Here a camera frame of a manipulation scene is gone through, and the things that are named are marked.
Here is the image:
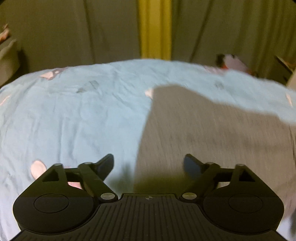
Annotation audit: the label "grey and yellow curtain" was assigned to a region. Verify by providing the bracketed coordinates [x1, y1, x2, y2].
[1, 1, 295, 72]

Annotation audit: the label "light blue patterned bedsheet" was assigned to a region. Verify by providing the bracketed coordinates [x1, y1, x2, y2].
[1, 59, 295, 240]

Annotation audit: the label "grey dressing table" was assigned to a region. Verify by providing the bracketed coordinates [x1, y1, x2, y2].
[0, 38, 20, 86]

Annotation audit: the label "pink pillow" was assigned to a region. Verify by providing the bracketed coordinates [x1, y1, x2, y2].
[216, 54, 255, 76]

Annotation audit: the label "grey sweatpants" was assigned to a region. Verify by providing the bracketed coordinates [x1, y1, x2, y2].
[134, 85, 295, 197]

